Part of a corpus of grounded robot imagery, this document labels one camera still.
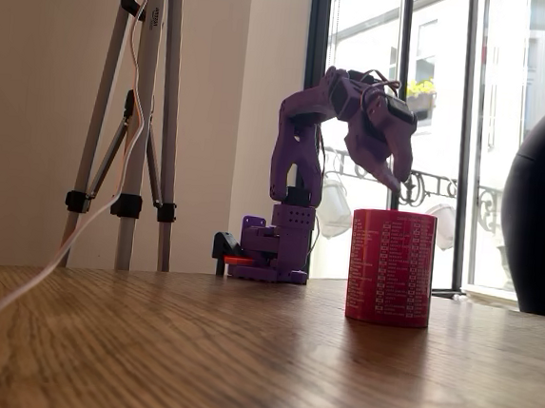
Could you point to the flower box with yellow flowers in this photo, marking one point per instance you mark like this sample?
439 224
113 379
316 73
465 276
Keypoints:
424 103

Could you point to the black and orange table clamp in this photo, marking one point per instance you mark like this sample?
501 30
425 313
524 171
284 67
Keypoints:
223 245

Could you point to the white hanging pot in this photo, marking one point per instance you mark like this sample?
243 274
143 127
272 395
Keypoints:
338 214
444 228

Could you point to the red patterned mug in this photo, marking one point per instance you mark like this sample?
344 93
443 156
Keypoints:
390 271

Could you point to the grey stone planter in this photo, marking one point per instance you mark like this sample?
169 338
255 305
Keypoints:
506 265

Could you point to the silver camera tripod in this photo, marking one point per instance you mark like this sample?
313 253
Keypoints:
143 107

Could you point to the ornate black balcony railing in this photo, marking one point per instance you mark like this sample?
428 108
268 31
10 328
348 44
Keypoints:
427 186

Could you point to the purple robot arm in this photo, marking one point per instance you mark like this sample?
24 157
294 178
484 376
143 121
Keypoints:
295 168

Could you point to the black window frame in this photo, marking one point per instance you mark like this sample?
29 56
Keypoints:
318 36

